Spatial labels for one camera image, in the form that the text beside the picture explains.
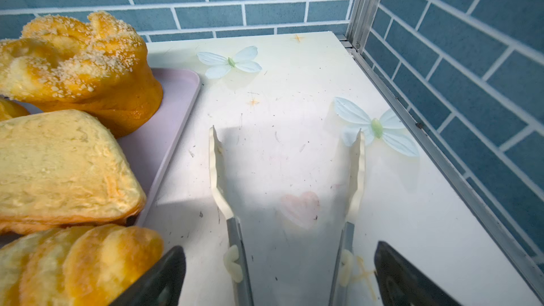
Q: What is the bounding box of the ridged golden loaf bread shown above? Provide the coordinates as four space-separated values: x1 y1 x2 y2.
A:
1 225 164 305

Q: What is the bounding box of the small round orange bun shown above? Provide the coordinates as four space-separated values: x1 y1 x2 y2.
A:
0 98 30 121

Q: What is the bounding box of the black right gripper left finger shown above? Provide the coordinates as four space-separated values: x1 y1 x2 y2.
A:
110 246 186 306

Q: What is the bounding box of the sugar-topped knotted bread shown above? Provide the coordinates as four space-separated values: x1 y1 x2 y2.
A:
1 11 163 138

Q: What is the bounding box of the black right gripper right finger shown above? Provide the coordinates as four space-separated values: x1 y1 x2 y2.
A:
374 241 460 306

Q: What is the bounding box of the triangular pastry bread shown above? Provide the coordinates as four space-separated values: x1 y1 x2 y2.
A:
1 110 147 235

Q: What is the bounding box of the lilac plastic tray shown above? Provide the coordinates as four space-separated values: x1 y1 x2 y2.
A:
0 67 202 247

